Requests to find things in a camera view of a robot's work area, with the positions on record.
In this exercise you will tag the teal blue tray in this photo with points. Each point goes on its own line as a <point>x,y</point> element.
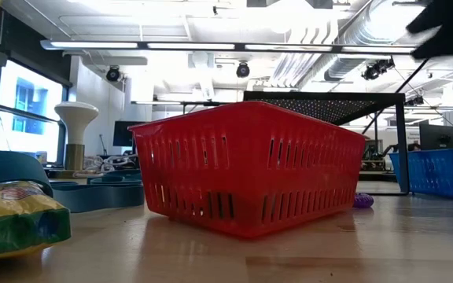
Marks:
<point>96,198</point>

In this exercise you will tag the red plastic basket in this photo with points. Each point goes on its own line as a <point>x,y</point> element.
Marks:
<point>250,173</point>

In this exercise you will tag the black perforated metal shelf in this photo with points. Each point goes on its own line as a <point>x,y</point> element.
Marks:
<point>321,103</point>

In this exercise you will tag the yellow green packet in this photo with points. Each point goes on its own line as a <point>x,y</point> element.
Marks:
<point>14,224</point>

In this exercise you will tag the black ceiling spotlight cluster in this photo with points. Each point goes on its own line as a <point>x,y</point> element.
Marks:
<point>376,70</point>

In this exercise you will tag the silver ventilation duct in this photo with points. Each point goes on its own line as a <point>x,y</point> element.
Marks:
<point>352,35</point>

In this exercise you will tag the black ceiling camera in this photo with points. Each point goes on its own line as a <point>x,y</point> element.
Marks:
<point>243,70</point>
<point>113,73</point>

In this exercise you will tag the large window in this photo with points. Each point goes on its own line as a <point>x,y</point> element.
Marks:
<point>34,129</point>

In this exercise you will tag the white mushroom table lamp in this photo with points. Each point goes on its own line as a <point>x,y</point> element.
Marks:
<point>76,118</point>

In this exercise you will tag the long ceiling light rail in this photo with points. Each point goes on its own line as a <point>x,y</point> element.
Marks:
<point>240,46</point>

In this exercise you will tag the dark computer monitor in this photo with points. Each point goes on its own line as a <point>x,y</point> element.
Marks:
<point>124,133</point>
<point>439,137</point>

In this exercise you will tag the purple coil wristband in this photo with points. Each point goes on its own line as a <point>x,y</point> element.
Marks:
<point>363,201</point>

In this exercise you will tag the blue plastic basket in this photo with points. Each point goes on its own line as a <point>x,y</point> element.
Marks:
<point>439,173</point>

